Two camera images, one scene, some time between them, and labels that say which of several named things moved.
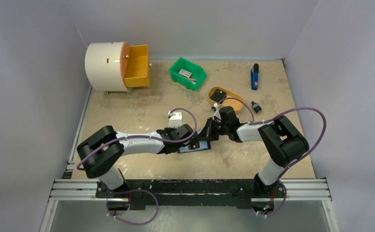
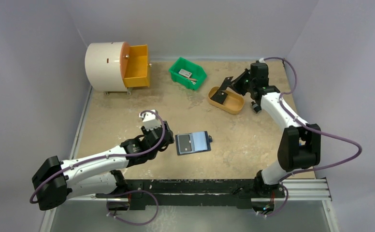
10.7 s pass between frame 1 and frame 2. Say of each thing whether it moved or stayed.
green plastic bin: stayed
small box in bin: stayed
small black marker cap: stayed
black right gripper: moved
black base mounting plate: stayed
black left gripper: moved
